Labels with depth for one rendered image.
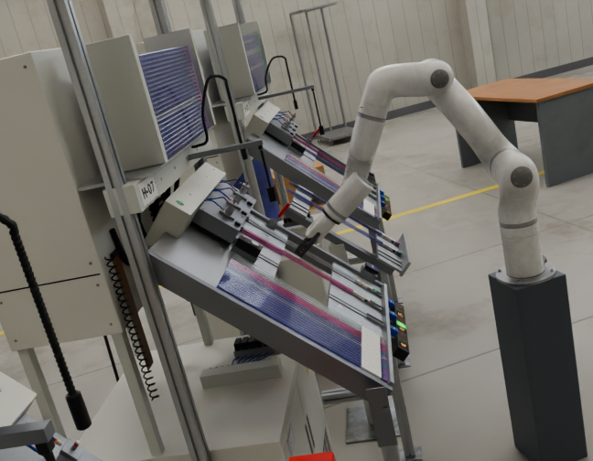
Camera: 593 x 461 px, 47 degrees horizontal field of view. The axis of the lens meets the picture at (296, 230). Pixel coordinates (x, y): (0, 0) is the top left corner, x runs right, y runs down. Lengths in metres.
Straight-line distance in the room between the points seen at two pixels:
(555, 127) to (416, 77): 3.70
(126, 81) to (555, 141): 4.41
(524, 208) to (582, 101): 3.65
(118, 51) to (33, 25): 8.11
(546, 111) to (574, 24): 6.38
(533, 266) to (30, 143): 1.54
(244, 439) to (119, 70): 1.02
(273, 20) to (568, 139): 5.36
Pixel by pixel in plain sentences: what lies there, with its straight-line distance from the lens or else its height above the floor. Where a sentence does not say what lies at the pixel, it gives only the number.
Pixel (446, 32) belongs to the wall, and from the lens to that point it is 10.85.
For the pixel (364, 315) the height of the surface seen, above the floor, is 0.76.
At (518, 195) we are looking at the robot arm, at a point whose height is 1.00.
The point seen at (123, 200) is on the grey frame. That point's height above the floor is 1.35.
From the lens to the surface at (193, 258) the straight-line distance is 1.84.
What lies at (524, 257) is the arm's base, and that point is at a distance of 2.31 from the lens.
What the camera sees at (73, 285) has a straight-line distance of 1.82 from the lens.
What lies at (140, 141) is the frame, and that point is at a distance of 1.76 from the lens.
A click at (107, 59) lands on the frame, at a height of 1.66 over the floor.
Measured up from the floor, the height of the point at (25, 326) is 1.07.
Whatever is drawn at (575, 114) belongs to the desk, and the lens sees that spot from 5.82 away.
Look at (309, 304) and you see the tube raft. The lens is 1.93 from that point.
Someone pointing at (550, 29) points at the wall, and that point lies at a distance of 11.72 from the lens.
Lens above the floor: 1.64
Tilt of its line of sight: 16 degrees down
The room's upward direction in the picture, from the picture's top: 13 degrees counter-clockwise
